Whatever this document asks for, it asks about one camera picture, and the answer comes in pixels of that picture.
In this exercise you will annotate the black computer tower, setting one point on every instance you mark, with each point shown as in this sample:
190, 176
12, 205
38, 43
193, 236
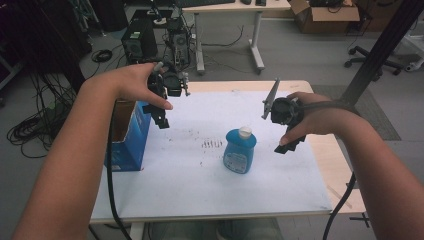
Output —
138, 40

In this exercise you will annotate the black office chair base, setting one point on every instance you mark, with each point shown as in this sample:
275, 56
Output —
370, 60

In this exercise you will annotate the black keyboard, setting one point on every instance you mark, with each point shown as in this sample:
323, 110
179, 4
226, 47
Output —
206, 2

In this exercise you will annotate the white-legged wooden desk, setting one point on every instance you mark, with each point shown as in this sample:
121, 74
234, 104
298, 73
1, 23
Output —
233, 6

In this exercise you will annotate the blue bottle with white cap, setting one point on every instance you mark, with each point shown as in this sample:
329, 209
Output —
239, 153

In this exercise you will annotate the white table mat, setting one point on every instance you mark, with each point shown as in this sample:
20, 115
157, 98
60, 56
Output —
200, 186

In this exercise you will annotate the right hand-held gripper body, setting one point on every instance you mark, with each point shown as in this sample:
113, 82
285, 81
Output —
285, 111

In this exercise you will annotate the brown cardboard box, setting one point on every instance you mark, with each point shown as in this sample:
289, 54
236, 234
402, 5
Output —
328, 18

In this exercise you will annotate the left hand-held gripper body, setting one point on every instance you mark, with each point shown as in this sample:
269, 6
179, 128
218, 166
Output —
171, 85

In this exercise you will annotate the person's right hand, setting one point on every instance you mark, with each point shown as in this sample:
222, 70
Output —
320, 116

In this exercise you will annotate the grey floor mat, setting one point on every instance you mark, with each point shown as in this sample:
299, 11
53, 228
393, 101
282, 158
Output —
376, 116

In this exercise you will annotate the open-sided computer case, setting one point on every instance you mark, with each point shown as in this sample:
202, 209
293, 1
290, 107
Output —
179, 43

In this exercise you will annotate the dark curtain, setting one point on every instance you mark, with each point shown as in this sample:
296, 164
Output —
40, 33

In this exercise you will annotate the person's left hand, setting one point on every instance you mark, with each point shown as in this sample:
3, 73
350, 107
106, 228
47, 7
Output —
130, 83

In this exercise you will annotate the blue cardboard box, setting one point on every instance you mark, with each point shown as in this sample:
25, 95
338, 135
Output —
135, 140

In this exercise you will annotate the black metal pillar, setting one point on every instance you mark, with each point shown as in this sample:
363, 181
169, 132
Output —
383, 46

